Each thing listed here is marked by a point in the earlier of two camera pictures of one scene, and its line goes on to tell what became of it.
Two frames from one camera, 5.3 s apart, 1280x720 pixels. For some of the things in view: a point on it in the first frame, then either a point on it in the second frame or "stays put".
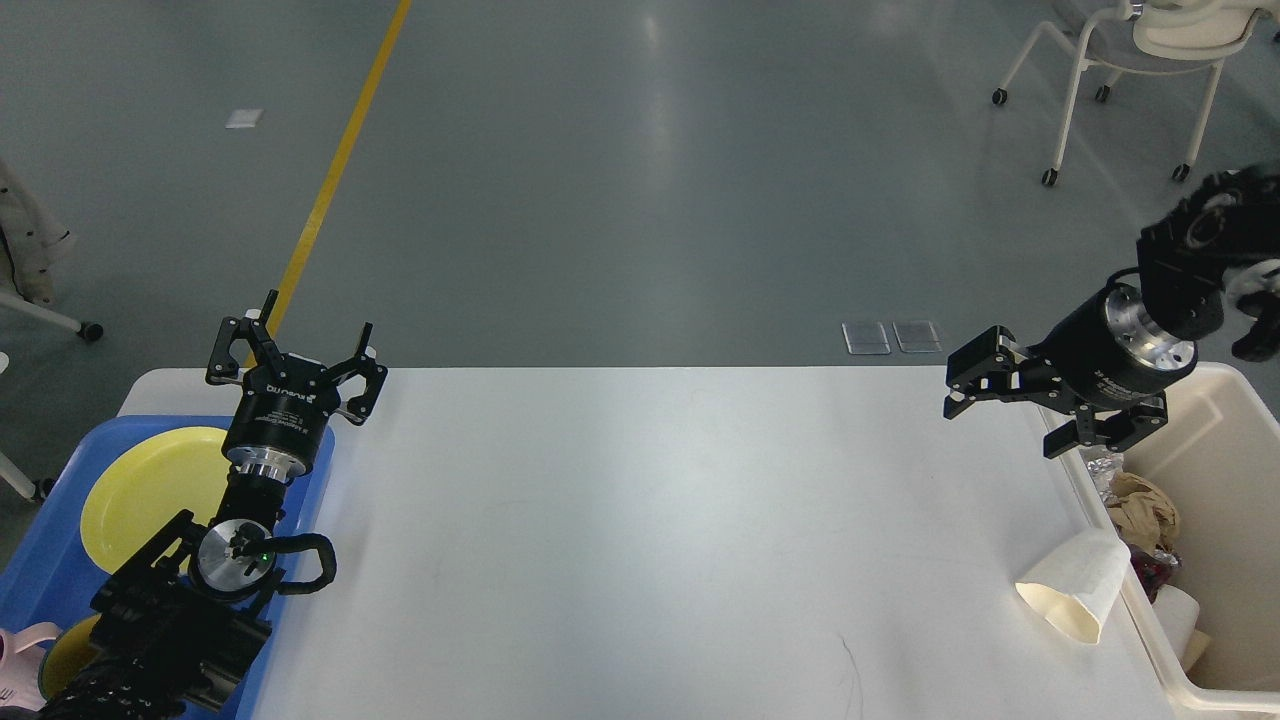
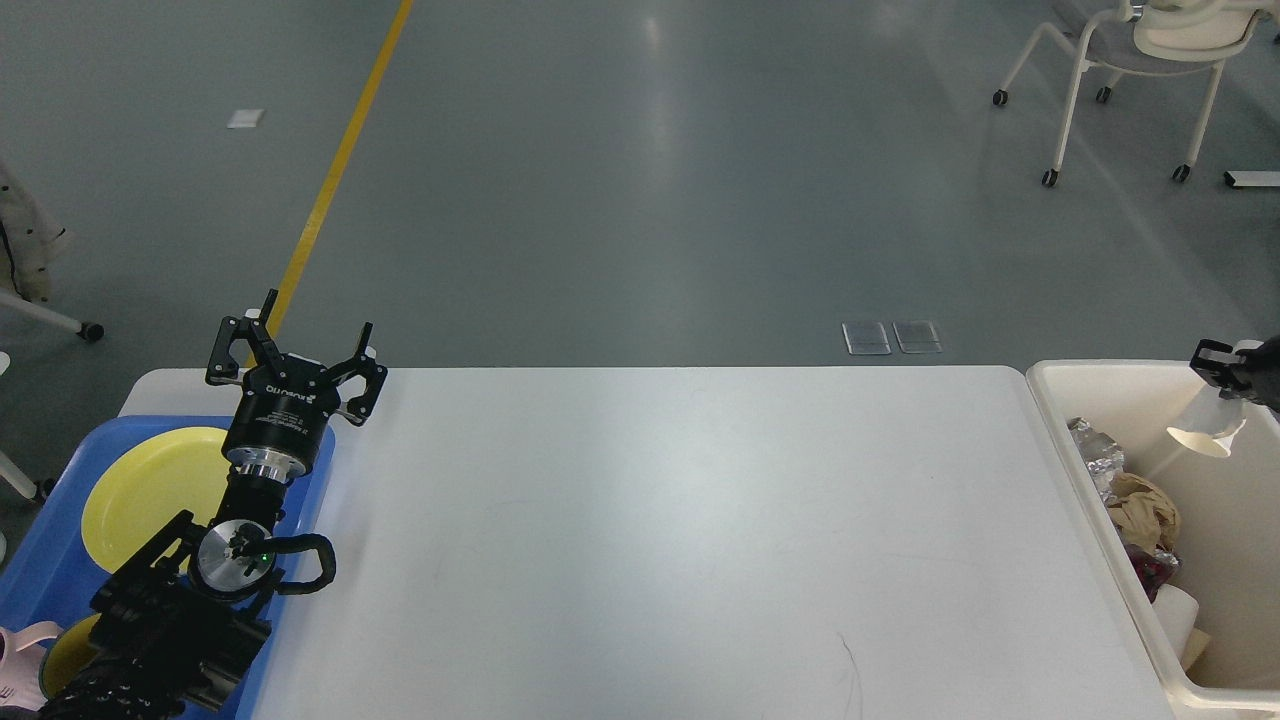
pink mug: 20,656 stays put
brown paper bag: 1197,645 stays put
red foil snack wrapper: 1156,567 stays put
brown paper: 1142,514 stays put
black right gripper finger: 994,366 → 1231,379
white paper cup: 1075,586 → 1216,443
